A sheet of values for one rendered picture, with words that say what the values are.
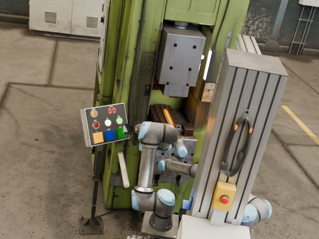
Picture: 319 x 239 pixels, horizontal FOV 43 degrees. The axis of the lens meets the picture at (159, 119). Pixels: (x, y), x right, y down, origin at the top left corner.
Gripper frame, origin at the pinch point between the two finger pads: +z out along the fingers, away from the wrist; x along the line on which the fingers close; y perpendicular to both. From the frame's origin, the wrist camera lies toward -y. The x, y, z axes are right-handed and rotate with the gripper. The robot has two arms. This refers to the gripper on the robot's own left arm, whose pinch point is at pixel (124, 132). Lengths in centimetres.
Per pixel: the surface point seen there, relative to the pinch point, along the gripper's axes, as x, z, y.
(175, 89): -44, -13, 26
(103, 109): 12.1, 5.3, 19.6
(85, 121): 27.0, 7.2, 13.5
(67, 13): -192, 473, 212
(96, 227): 7, 62, -82
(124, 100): -16.4, 20.2, 24.3
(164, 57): -31, -21, 51
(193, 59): -52, -30, 46
